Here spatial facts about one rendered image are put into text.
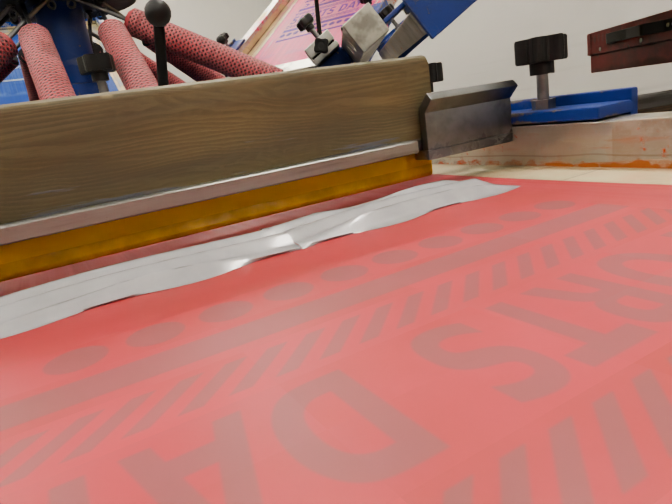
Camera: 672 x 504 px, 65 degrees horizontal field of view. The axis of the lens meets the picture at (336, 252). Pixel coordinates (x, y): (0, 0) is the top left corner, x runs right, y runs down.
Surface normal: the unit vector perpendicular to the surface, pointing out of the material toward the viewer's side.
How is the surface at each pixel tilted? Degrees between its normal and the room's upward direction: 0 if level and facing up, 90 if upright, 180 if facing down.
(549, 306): 0
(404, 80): 90
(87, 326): 0
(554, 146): 90
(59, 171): 90
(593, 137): 90
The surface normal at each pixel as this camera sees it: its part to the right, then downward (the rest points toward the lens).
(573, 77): -0.86, 0.26
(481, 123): 0.49, 0.15
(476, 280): -0.15, -0.95
